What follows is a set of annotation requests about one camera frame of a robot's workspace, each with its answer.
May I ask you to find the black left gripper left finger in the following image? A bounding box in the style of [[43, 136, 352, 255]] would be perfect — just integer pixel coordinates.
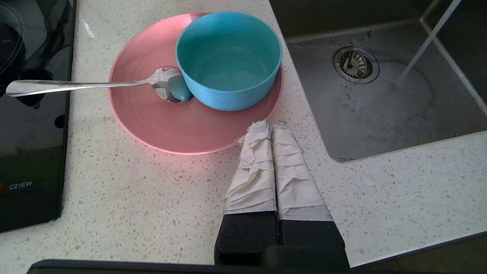
[[214, 119, 282, 266]]

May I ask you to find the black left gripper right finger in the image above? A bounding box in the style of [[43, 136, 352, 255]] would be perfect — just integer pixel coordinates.
[[271, 124, 347, 267]]

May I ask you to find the metal spoon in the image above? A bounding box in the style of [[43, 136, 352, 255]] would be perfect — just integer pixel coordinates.
[[6, 67, 194, 104]]

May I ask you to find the teal bowl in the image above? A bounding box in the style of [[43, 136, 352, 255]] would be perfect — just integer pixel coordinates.
[[175, 11, 283, 112]]

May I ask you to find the pink plate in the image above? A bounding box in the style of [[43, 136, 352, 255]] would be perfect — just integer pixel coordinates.
[[108, 12, 285, 155]]

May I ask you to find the black stove top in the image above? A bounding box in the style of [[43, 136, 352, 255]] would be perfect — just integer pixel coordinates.
[[0, 0, 76, 233]]

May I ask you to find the stainless steel sink basin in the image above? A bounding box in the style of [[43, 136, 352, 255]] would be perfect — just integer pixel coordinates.
[[268, 0, 487, 163]]

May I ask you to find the clear running water stream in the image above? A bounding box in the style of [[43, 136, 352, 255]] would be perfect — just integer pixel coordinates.
[[394, 0, 463, 87]]

